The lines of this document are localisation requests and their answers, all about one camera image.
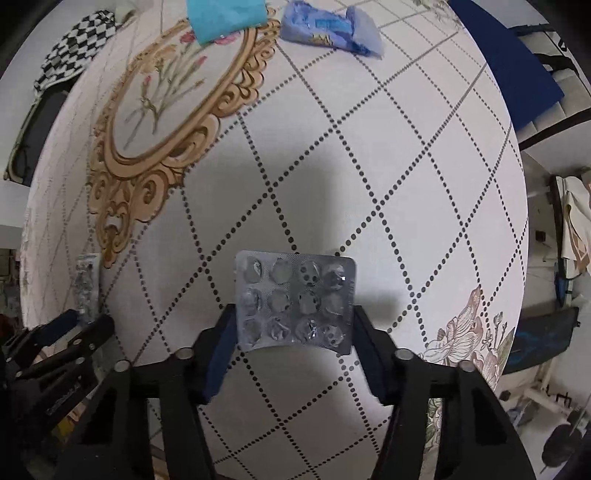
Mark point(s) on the black dumbbell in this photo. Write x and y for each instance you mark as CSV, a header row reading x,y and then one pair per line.
x,y
563,441

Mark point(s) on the beige pink towel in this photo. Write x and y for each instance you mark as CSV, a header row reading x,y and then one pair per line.
x,y
575,226

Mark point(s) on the white wooden stand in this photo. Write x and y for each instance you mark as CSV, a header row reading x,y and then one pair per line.
x,y
545,392

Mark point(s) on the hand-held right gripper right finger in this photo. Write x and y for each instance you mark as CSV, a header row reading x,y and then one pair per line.
x,y
371,367

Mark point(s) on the blue plastic wrapper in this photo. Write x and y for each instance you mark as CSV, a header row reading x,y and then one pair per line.
x,y
332,27

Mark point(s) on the short silver blister pack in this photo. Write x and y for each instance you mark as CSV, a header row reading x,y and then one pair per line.
x,y
295,304

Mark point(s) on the long silver blister pack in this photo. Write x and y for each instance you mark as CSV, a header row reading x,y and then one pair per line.
x,y
87,286

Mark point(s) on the cyan paper packet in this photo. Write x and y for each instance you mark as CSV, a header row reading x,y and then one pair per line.
x,y
226,18

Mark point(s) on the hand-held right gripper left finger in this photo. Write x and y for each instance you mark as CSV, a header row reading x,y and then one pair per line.
x,y
217,367

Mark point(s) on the white chair with black frame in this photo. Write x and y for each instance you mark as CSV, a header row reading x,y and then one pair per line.
x,y
563,124
554,194

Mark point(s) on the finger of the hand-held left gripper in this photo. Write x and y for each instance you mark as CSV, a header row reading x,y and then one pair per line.
x,y
60,323
90,334

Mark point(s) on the diamond patterned floral tablecloth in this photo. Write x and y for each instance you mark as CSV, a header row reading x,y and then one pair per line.
x,y
323,184

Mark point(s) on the black blue floor mat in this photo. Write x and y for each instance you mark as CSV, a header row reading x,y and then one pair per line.
x,y
540,337

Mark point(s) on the black white checkered cloth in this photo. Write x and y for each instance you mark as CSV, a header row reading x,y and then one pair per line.
x,y
76,50

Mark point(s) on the blue slipper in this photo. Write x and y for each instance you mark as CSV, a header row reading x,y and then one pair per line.
x,y
561,288

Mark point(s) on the blue seat cushion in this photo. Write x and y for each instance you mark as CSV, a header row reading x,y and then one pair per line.
x,y
508,69

